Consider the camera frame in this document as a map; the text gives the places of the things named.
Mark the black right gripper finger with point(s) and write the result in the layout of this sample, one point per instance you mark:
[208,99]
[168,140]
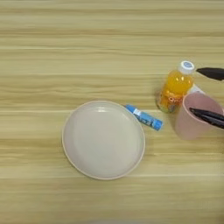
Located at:
[213,73]

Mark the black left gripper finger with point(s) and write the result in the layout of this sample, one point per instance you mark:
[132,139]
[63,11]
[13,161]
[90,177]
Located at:
[210,116]

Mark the pink plastic cup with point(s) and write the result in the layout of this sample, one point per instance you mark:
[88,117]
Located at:
[189,128]

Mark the orange juice bottle white cap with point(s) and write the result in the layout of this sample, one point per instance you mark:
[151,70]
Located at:
[175,87]

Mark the cream round plate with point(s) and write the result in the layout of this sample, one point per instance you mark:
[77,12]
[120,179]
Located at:
[103,140]

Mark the blue small packet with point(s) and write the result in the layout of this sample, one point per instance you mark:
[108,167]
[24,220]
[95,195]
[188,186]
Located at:
[144,117]

